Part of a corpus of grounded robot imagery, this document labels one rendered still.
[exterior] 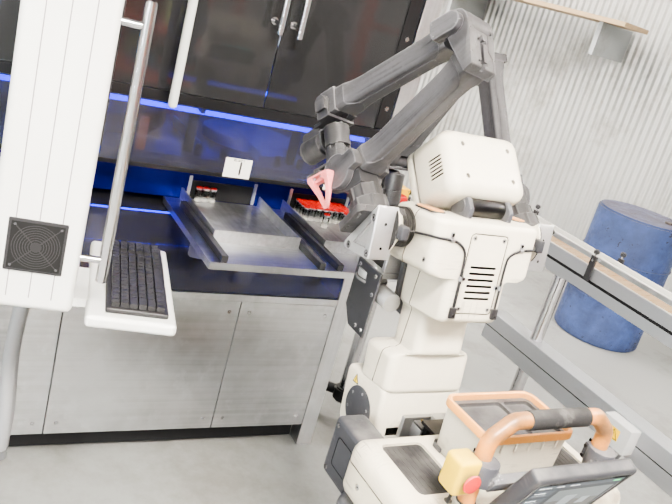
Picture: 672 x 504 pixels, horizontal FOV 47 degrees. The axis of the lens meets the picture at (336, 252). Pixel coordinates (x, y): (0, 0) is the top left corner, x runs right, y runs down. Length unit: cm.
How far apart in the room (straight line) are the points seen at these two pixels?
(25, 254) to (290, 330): 119
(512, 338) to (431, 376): 138
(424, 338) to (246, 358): 107
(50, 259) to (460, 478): 93
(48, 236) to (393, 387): 80
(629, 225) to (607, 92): 160
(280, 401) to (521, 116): 414
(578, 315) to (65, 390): 329
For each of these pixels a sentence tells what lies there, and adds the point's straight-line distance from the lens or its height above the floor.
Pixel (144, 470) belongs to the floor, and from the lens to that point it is 268.
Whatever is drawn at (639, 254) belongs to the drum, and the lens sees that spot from 482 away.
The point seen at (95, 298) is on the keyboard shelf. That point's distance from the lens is 185.
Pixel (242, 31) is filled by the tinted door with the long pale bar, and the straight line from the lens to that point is 227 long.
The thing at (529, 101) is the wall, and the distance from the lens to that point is 643.
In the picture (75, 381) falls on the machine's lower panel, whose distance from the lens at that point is 254.
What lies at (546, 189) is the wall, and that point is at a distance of 629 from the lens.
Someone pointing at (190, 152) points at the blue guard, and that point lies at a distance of 229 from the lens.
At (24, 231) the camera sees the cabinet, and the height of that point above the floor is 98.
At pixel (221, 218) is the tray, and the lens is 231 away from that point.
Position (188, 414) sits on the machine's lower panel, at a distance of 271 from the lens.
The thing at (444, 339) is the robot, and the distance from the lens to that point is 174.
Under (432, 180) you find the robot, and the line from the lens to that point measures 163.
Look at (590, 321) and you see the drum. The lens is 493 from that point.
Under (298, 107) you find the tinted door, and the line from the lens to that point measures 238.
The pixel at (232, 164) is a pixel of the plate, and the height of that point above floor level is 103.
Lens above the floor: 161
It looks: 19 degrees down
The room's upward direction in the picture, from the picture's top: 16 degrees clockwise
